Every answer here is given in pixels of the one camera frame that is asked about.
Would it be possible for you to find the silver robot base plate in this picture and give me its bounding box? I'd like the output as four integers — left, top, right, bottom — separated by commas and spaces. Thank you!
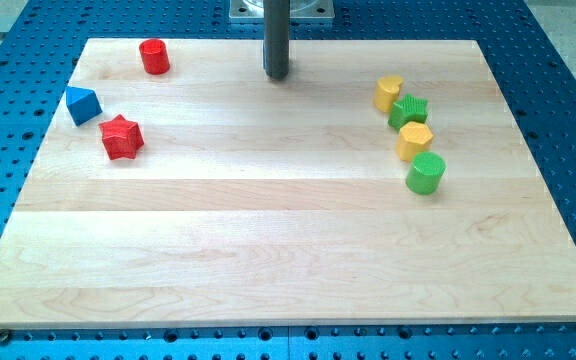
228, 0, 335, 23

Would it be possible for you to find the yellow heart block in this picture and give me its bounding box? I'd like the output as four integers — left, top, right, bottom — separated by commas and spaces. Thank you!
373, 75, 404, 113

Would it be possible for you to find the light wooden board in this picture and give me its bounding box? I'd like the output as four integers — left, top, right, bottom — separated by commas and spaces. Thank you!
0, 38, 576, 329

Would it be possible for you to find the blue triangle block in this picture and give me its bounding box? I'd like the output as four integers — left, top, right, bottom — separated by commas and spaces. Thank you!
66, 86, 102, 126

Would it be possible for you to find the green star block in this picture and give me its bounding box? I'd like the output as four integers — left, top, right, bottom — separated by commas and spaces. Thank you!
388, 94, 428, 131

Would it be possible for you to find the green cylinder block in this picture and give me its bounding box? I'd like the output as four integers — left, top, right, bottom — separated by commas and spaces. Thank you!
405, 151, 446, 195

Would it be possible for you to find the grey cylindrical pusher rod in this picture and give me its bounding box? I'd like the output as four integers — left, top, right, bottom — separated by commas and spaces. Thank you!
263, 0, 290, 80

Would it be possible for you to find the yellow hexagon block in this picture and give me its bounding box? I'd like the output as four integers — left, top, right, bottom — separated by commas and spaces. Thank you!
395, 122, 434, 162

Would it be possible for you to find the red star block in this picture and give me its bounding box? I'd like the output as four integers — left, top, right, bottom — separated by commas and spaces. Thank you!
98, 114, 144, 160

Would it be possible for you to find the red cylinder block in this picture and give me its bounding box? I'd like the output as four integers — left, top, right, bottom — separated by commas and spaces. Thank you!
139, 38, 170, 75

